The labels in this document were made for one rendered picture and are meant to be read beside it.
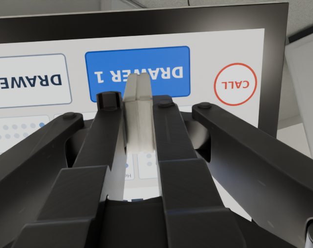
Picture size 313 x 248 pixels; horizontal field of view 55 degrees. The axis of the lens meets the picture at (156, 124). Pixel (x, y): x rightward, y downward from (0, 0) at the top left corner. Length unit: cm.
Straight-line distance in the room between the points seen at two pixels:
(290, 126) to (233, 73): 351
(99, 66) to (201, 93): 10
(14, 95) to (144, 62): 12
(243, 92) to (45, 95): 18
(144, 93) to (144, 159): 15
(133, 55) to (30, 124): 12
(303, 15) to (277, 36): 177
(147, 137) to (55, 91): 15
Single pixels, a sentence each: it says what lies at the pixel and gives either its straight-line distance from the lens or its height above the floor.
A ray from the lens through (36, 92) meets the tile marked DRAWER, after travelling 29.
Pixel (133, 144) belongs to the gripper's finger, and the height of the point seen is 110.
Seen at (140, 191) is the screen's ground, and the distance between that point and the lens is 32.
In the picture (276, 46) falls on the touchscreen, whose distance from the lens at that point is 30.
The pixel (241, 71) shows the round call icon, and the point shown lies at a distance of 29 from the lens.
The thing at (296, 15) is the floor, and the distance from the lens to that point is 205.
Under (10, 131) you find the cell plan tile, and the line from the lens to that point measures 31.
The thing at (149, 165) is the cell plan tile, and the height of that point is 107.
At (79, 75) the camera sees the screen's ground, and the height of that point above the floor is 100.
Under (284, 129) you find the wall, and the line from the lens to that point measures 381.
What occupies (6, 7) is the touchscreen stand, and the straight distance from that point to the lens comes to 46.
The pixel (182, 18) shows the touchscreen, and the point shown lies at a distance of 27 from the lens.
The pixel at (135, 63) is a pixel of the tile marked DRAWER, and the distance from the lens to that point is 27.
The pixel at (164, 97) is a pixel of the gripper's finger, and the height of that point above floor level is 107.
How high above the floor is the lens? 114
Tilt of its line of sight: 20 degrees down
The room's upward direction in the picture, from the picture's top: 176 degrees clockwise
